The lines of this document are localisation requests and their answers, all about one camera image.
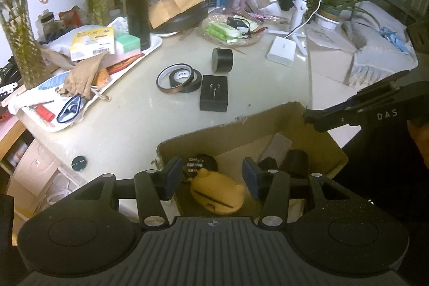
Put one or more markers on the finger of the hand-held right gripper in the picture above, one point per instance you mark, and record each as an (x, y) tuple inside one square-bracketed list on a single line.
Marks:
[(382, 81), (331, 116)]

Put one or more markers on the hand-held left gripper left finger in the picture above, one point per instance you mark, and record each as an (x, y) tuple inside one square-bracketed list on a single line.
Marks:
[(174, 177)]

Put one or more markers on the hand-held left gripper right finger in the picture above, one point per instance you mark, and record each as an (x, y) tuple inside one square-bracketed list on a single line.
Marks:
[(251, 177)]

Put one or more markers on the black part with gold contacts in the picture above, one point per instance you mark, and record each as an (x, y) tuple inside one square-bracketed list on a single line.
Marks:
[(204, 165)]

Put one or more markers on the yellow animal-shaped case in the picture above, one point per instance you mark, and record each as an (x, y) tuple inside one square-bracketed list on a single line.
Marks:
[(218, 192)]

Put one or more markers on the brown cardboard box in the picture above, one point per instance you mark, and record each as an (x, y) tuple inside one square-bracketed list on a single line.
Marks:
[(234, 138)]

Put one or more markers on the black box with earbud picture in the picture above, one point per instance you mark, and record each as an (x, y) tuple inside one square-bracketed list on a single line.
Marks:
[(213, 95)]

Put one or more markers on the black cylinder with seam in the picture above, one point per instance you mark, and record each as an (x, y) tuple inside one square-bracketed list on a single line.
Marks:
[(222, 61)]

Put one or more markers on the person's right hand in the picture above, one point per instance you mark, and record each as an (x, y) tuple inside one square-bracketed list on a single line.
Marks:
[(419, 145)]

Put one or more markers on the blue plastic bag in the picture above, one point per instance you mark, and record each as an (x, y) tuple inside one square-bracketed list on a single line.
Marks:
[(395, 39)]

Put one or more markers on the white power adapter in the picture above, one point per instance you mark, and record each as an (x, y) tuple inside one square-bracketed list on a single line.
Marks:
[(281, 51)]

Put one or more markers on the potted plant in white pot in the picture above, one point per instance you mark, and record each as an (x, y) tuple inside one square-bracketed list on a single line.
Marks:
[(330, 16)]

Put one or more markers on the small round black disc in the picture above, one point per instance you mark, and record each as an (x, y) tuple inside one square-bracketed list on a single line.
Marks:
[(79, 163)]

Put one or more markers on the white gimbal on tripod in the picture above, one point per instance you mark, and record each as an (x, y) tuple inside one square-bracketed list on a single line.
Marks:
[(300, 9)]

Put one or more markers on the clear glass plate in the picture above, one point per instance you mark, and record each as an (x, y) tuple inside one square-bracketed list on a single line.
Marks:
[(254, 38)]

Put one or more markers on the pink glitter pen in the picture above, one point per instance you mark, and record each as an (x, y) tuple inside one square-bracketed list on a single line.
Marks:
[(268, 17)]

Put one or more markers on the orange packet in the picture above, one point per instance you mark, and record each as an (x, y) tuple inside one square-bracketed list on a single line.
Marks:
[(104, 76)]

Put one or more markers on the red flat book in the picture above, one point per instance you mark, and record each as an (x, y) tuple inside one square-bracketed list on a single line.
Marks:
[(125, 63)]

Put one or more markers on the white tray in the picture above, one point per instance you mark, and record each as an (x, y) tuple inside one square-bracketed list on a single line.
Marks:
[(152, 46)]

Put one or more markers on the small black device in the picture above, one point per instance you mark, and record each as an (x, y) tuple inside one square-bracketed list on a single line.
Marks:
[(238, 23)]

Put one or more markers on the white drawer cabinet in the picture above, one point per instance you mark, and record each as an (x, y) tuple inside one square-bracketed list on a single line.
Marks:
[(37, 168)]

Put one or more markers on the green packets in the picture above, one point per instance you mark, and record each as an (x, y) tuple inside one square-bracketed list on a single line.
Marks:
[(223, 32)]

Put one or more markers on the mint green box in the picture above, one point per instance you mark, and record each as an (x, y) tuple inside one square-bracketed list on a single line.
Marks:
[(127, 45)]

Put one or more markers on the wooden chopsticks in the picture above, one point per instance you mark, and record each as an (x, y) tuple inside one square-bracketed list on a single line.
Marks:
[(187, 33)]

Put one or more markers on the red flat item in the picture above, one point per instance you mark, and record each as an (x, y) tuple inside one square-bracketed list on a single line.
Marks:
[(44, 111)]

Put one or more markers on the yellow and white box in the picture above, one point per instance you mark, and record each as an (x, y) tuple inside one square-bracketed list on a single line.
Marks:
[(92, 44)]

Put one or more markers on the black flat zip case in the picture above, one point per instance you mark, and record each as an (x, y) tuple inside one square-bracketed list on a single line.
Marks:
[(187, 21)]

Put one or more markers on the white tube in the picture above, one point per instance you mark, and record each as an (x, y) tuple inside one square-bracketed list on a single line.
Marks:
[(37, 93)]

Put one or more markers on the wooden side table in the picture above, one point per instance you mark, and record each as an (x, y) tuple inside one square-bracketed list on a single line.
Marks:
[(11, 138)]

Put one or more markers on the black thermos bottle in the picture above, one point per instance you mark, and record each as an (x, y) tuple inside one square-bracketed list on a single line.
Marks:
[(137, 11)]

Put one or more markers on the brown paper envelope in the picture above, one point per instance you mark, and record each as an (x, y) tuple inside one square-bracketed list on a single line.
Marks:
[(177, 4)]

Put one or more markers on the glass vase with dried flowers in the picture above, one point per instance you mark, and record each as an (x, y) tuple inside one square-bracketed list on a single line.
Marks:
[(23, 48)]

